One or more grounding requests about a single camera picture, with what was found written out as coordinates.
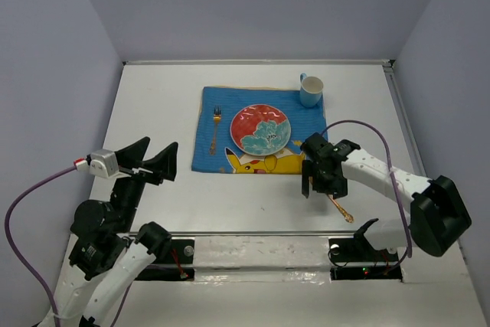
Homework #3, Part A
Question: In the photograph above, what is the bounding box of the gold fork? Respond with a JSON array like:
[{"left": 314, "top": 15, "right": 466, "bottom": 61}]
[{"left": 209, "top": 105, "right": 222, "bottom": 155}]

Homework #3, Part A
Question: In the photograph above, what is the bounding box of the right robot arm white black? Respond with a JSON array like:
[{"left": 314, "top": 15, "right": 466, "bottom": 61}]
[{"left": 300, "top": 132, "right": 472, "bottom": 260}]

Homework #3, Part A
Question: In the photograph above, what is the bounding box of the gold spoon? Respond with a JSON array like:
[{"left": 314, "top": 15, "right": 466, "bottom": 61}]
[{"left": 327, "top": 195, "right": 354, "bottom": 224}]

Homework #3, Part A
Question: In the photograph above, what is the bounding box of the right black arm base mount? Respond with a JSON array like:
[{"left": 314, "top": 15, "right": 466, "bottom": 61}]
[{"left": 328, "top": 238, "right": 403, "bottom": 281}]

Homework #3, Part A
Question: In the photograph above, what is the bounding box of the blue cartoon placemat cloth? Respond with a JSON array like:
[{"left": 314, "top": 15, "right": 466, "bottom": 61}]
[{"left": 191, "top": 87, "right": 326, "bottom": 175}]

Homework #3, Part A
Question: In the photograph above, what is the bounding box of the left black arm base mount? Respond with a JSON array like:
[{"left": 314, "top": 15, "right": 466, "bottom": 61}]
[{"left": 136, "top": 237, "right": 195, "bottom": 282}]

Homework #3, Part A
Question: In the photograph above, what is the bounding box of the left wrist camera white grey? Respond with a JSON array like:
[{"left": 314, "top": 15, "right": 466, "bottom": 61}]
[{"left": 87, "top": 149, "right": 119, "bottom": 179}]

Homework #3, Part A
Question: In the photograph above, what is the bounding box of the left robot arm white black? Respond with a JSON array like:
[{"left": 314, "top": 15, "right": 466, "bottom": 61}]
[{"left": 40, "top": 136, "right": 178, "bottom": 326}]

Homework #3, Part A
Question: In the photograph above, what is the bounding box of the blue paper cup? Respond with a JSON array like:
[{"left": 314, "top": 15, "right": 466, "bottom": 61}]
[{"left": 299, "top": 73, "right": 324, "bottom": 108}]

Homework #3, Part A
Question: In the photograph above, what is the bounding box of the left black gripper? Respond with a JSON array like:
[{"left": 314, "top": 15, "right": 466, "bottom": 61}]
[{"left": 113, "top": 134, "right": 180, "bottom": 229}]

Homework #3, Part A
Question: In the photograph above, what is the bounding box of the red and blue ceramic plate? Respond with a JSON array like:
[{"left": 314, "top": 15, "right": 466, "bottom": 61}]
[{"left": 230, "top": 104, "right": 292, "bottom": 156}]

